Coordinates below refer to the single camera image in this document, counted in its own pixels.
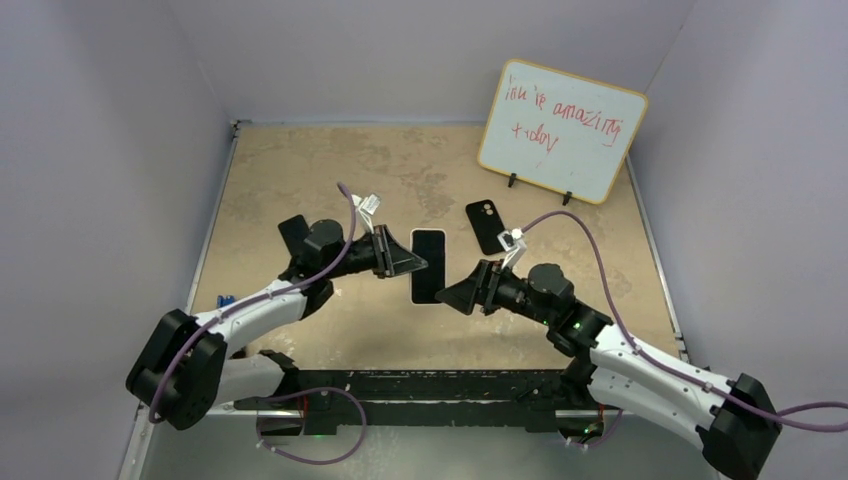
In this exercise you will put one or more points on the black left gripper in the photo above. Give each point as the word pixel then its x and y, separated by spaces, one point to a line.
pixel 390 258

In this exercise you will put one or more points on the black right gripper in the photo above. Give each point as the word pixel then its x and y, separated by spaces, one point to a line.
pixel 480 288

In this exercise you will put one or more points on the black smartphone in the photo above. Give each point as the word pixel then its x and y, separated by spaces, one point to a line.
pixel 428 266

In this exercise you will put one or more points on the pale pink phone case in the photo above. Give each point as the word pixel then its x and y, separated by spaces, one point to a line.
pixel 428 230

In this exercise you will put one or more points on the black phone case with camera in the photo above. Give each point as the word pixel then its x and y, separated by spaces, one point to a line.
pixel 486 225

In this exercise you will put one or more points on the black phone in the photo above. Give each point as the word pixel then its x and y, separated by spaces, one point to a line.
pixel 294 231

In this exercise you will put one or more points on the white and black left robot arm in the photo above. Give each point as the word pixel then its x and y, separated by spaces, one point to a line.
pixel 179 374

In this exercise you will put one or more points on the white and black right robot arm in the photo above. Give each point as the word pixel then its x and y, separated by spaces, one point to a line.
pixel 708 410

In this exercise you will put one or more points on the blue object at table edge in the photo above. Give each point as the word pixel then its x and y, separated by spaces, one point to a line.
pixel 224 300

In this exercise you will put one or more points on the whiteboard with red writing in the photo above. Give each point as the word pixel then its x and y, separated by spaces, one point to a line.
pixel 560 131

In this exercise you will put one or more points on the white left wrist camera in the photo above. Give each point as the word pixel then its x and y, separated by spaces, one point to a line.
pixel 365 208

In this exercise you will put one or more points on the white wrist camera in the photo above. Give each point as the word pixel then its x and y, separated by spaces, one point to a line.
pixel 365 208
pixel 514 246

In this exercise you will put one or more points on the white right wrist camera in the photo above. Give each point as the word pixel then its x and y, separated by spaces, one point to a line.
pixel 514 246

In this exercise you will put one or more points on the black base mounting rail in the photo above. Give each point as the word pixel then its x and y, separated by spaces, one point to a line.
pixel 319 402

